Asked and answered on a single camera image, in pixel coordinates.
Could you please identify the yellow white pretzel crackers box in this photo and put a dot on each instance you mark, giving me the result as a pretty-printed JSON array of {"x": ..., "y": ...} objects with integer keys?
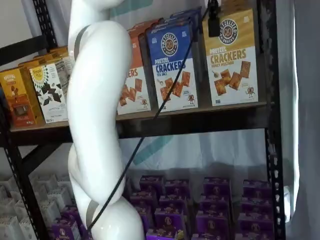
[
  {"x": 237, "y": 6},
  {"x": 232, "y": 75}
]

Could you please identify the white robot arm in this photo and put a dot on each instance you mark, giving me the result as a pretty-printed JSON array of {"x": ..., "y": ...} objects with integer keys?
[{"x": 100, "y": 75}]

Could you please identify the orange white pretzel crackers box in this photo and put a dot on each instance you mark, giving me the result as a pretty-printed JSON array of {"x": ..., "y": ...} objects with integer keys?
[
  {"x": 137, "y": 87},
  {"x": 141, "y": 31},
  {"x": 150, "y": 23}
]

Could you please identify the black metal shelf rack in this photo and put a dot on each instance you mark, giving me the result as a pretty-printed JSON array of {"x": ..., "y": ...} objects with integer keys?
[{"x": 200, "y": 125}]

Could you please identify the blue white pretzel crackers box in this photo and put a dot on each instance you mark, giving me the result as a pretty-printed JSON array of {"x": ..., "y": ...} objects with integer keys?
[
  {"x": 172, "y": 22},
  {"x": 183, "y": 13},
  {"x": 156, "y": 57}
]

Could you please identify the purple Annie's box orange band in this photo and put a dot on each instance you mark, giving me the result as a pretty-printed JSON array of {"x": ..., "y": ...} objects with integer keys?
[
  {"x": 173, "y": 203},
  {"x": 177, "y": 187},
  {"x": 165, "y": 235},
  {"x": 144, "y": 200},
  {"x": 148, "y": 217},
  {"x": 151, "y": 183},
  {"x": 170, "y": 218}
]

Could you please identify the tan wooden shelf board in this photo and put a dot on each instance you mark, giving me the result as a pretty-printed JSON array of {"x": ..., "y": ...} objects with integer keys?
[{"x": 225, "y": 108}]

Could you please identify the purple Annie's snack box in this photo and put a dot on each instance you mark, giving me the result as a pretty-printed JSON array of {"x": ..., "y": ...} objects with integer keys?
[
  {"x": 65, "y": 230},
  {"x": 68, "y": 212},
  {"x": 82, "y": 232},
  {"x": 128, "y": 185}
]

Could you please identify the purple Annie's box brown band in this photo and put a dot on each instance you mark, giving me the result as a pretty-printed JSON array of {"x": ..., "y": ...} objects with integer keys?
[
  {"x": 213, "y": 222},
  {"x": 217, "y": 186},
  {"x": 212, "y": 237},
  {"x": 215, "y": 203}
]

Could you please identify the purple Annie's box teal band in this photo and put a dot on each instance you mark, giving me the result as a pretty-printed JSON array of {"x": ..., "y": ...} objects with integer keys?
[
  {"x": 255, "y": 237},
  {"x": 257, "y": 187},
  {"x": 257, "y": 206},
  {"x": 256, "y": 225}
]

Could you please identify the Simple Mills sweet thins box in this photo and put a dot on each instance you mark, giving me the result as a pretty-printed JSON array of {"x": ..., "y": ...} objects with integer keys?
[{"x": 47, "y": 82}]

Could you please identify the orange brown snack box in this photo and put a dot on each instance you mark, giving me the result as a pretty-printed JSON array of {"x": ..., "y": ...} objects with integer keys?
[
  {"x": 32, "y": 64},
  {"x": 58, "y": 52},
  {"x": 43, "y": 57},
  {"x": 15, "y": 100}
]

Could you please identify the white paper bag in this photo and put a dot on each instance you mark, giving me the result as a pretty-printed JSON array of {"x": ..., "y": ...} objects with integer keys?
[
  {"x": 56, "y": 193},
  {"x": 41, "y": 183},
  {"x": 6, "y": 183},
  {"x": 63, "y": 181},
  {"x": 48, "y": 212},
  {"x": 10, "y": 230},
  {"x": 5, "y": 205}
]

